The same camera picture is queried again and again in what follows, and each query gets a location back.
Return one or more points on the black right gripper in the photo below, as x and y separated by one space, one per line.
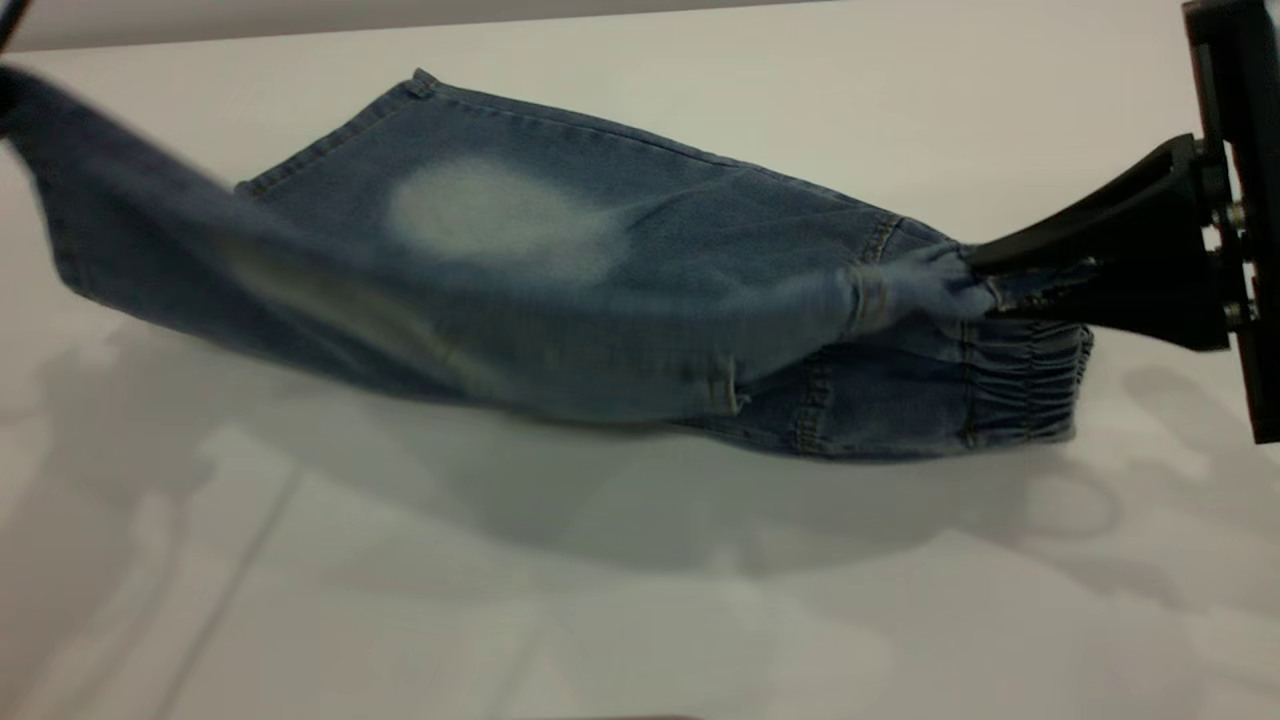
1255 200

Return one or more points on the blue denim shorts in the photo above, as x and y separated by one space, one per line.
560 300

